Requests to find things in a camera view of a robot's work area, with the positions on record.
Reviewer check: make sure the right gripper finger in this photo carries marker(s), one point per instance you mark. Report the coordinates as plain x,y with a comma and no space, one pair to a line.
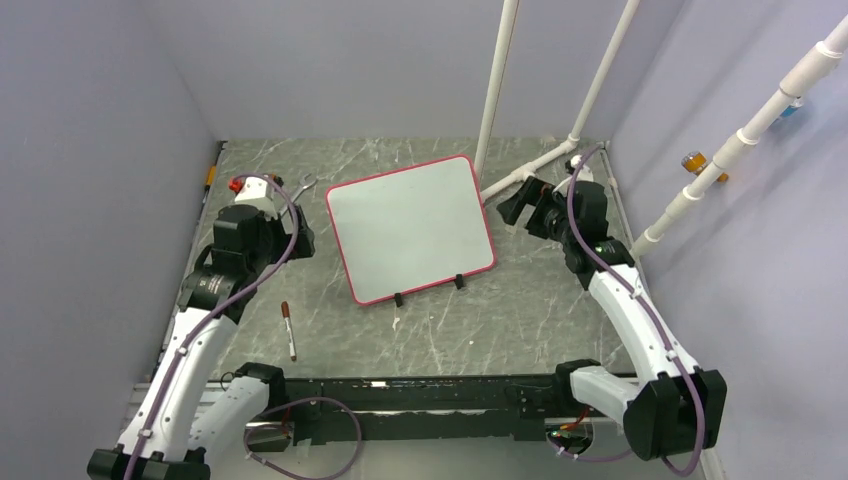
530,193
511,209

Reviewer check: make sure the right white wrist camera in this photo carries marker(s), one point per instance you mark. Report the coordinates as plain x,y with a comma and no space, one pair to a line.
579,169

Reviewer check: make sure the white whiteboard marker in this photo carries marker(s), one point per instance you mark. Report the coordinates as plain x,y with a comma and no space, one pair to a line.
286,315

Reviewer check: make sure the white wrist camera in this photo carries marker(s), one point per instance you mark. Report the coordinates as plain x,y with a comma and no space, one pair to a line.
579,169
255,191

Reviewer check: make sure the red-framed whiteboard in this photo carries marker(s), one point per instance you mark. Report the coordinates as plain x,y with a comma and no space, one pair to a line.
411,229

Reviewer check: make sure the blue wall clip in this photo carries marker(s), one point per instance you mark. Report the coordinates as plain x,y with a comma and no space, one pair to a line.
793,107

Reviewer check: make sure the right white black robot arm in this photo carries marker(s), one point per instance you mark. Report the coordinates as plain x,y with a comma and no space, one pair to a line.
676,406

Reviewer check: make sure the orange wall knob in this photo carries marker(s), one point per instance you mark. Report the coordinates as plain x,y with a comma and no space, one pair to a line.
695,162

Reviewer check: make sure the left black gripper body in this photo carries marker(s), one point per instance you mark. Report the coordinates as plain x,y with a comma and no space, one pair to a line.
278,240

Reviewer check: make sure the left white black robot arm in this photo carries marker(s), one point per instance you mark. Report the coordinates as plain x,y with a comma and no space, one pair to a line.
167,438

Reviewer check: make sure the silver wrench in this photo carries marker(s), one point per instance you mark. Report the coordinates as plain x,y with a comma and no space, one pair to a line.
305,182

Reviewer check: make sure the orange-handled tool at edge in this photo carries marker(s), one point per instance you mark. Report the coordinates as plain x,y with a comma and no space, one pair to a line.
209,181

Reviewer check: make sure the white PVC pipe frame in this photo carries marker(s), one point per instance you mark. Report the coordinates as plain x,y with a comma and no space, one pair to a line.
722,76

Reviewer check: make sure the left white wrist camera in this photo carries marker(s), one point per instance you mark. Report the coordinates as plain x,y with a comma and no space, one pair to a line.
255,191

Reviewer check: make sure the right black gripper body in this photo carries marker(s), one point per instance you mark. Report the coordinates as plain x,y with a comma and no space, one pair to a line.
547,220

